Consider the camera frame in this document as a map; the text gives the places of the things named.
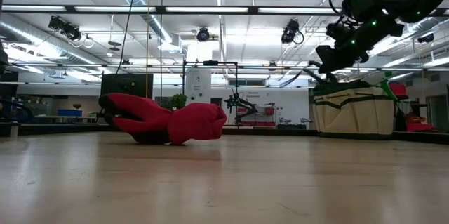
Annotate beige and green gardening bag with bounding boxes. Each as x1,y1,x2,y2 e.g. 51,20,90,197
311,79,397,140

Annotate teal-handled pruning shears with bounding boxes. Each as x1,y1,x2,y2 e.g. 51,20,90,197
280,60,340,88

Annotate blue bin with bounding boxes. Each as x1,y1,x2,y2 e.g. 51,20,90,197
57,109,83,117

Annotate black background rig frame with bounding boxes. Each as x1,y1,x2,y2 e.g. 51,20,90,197
181,60,239,126

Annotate shelf rack with red bins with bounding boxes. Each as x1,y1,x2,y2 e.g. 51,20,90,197
389,81,438,133

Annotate yellow hanging cable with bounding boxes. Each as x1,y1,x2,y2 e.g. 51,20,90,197
145,0,152,99

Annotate black cable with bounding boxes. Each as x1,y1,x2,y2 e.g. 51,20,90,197
114,0,140,74

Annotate black monitor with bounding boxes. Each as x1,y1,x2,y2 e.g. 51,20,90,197
100,73,154,99

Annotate black overhead light beam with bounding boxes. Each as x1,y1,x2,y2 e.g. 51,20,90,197
0,4,449,16

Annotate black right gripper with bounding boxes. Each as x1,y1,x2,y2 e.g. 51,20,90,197
315,9,404,74

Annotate green potted plant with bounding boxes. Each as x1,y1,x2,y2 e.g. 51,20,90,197
170,93,189,110

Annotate black ceiling camera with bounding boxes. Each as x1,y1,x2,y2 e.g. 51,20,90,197
48,15,82,41
280,18,304,46
196,27,210,42

